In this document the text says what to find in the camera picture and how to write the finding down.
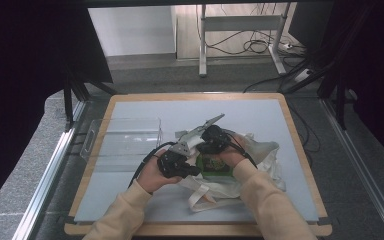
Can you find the black metal stand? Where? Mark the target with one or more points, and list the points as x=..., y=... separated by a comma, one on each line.
x=340, y=100
x=68, y=103

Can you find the white metal desk frame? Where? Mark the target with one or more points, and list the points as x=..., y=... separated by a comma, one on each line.
x=240, y=22

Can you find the dark curtain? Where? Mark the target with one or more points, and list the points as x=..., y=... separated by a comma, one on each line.
x=380, y=83
x=20, y=83

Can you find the white power strip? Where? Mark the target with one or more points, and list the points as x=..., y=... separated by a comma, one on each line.
x=302, y=75

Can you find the white table mat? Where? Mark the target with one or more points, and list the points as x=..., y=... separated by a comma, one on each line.
x=146, y=113

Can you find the person's right hand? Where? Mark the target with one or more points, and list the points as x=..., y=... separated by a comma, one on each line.
x=235, y=153

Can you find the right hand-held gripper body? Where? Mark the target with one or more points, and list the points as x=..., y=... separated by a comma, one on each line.
x=215, y=140

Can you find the clear plastic container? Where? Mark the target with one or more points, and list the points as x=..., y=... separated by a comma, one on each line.
x=126, y=133

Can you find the green snack packet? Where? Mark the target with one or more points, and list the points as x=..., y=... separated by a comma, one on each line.
x=213, y=165

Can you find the white patterned tote bag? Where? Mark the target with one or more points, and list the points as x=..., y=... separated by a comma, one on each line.
x=266, y=156

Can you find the person's left hand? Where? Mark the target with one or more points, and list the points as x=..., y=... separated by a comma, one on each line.
x=150, y=176

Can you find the aluminium rail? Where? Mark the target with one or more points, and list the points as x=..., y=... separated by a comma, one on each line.
x=360, y=166
x=43, y=190

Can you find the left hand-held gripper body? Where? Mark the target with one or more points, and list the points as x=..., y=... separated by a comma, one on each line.
x=171, y=165

